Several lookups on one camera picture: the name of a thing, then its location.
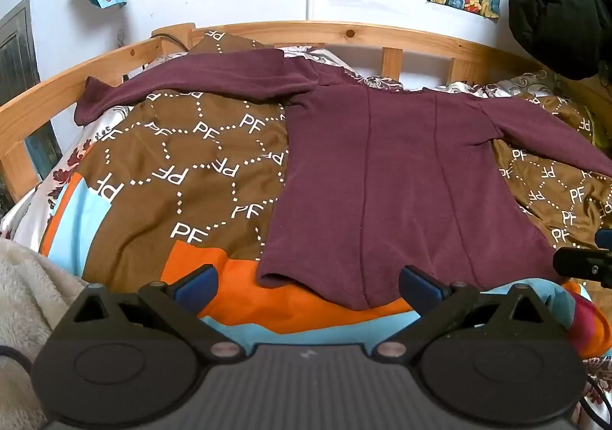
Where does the maroon long-sleeve sweater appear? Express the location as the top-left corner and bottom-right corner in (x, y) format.
(73, 48), (612, 311)

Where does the black puffer jacket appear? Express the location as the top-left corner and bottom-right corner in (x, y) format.
(508, 0), (612, 81)

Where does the brown orange printed blanket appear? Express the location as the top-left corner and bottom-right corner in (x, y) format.
(41, 29), (612, 359)

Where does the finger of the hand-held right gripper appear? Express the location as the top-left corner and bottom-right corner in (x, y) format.
(553, 229), (612, 288)

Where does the wooden bed frame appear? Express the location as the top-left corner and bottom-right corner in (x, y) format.
(0, 21), (546, 204)

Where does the dark window frame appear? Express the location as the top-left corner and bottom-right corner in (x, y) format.
(0, 0), (63, 215)

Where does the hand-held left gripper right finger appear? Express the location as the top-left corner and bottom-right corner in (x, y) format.
(375, 265), (565, 361)

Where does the black cable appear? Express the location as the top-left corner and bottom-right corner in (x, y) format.
(581, 377), (612, 430)
(122, 31), (192, 81)
(0, 346), (34, 376)

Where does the cream fleece blanket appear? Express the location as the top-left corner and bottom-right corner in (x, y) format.
(0, 239), (89, 430)

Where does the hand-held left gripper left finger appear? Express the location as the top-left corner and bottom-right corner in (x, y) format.
(60, 264), (247, 361)

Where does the white floral bedsheet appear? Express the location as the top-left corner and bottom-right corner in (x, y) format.
(0, 45), (612, 416)

